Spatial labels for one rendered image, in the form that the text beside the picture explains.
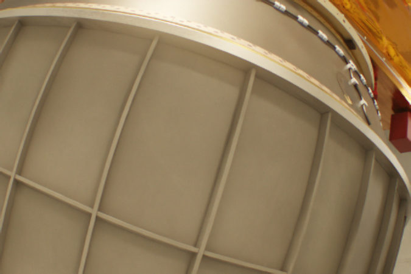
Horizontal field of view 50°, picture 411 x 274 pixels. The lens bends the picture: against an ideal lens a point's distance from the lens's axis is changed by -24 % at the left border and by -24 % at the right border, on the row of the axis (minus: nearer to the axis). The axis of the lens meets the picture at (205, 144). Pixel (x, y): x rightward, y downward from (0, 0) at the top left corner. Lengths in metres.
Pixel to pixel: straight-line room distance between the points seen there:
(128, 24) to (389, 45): 1.35
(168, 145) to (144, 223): 0.15
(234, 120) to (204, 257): 0.26
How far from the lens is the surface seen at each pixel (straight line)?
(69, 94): 1.01
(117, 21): 1.02
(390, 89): 2.17
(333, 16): 1.67
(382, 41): 2.08
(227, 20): 1.19
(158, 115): 0.99
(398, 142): 2.28
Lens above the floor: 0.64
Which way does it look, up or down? 20 degrees up
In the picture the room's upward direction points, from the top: 17 degrees clockwise
